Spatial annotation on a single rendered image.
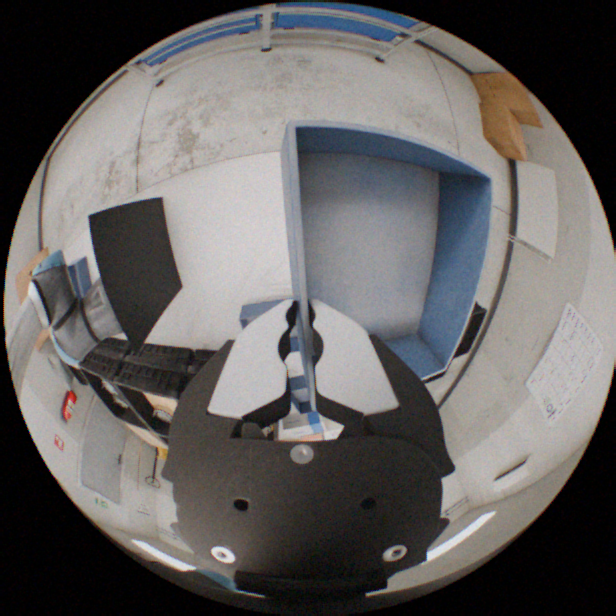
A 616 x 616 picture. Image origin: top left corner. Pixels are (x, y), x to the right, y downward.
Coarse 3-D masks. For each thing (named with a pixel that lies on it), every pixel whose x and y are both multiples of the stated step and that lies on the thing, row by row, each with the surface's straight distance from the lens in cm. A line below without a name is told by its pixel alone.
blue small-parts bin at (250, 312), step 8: (248, 304) 61; (256, 304) 60; (264, 304) 59; (272, 304) 58; (240, 312) 58; (248, 312) 57; (256, 312) 56; (264, 312) 55; (240, 320) 56; (248, 320) 64; (296, 328) 66; (296, 336) 68; (296, 344) 65
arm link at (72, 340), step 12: (72, 312) 51; (60, 324) 51; (72, 324) 52; (84, 324) 51; (60, 336) 53; (72, 336) 52; (84, 336) 52; (60, 348) 55; (72, 348) 54; (84, 348) 54; (72, 360) 56
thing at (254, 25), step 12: (228, 12) 149; (240, 12) 150; (216, 24) 154; (228, 24) 156; (240, 24) 157; (252, 24) 157; (168, 36) 159; (180, 36) 161; (192, 36) 162; (204, 36) 161; (216, 36) 164; (156, 48) 167; (168, 48) 168; (180, 48) 170; (144, 60) 175; (156, 60) 176
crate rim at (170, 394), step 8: (120, 384) 78; (128, 384) 74; (136, 384) 72; (144, 384) 71; (120, 392) 85; (144, 392) 71; (152, 392) 68; (160, 392) 66; (168, 392) 65; (176, 392) 65; (128, 400) 87; (176, 400) 65
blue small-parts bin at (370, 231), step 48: (288, 144) 9; (336, 144) 14; (384, 144) 13; (432, 144) 13; (288, 192) 10; (336, 192) 16; (384, 192) 18; (432, 192) 21; (480, 192) 18; (288, 240) 14; (336, 240) 17; (384, 240) 18; (432, 240) 22; (480, 240) 18; (336, 288) 18; (384, 288) 20; (432, 288) 23; (384, 336) 24; (432, 336) 24
